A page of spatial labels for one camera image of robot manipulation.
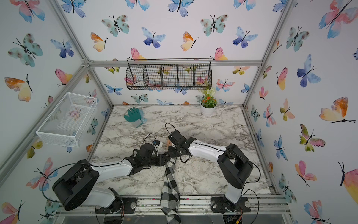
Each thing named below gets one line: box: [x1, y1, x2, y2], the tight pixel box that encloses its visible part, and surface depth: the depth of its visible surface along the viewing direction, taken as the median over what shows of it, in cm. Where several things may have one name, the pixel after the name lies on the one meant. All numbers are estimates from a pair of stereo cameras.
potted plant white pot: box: [199, 87, 218, 117], surface depth 106 cm
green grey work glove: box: [123, 106, 147, 129], surface depth 114 cm
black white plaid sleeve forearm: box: [160, 157, 182, 224], surface depth 74 cm
